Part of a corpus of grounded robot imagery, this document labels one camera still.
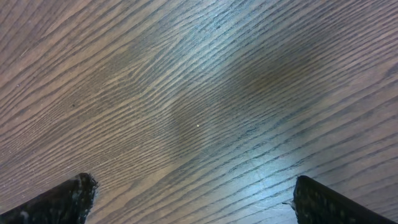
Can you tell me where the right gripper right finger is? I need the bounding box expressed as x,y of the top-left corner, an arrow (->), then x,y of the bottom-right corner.
292,175 -> 397,224

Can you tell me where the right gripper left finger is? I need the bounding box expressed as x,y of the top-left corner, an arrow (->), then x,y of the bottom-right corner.
1,173 -> 98,224

